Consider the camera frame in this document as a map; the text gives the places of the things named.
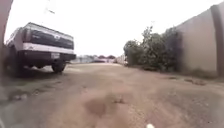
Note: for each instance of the distant vehicles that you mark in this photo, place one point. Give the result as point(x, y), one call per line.
point(96, 60)

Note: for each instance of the brown dirt road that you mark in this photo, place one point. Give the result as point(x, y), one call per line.
point(113, 96)

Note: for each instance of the green bushes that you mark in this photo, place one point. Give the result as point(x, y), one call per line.
point(151, 50)

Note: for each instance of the robot's own part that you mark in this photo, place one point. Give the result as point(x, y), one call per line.
point(150, 126)

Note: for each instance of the white pickup truck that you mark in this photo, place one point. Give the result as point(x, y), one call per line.
point(40, 46)

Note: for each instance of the long wall with pillars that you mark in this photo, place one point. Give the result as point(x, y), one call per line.
point(203, 43)

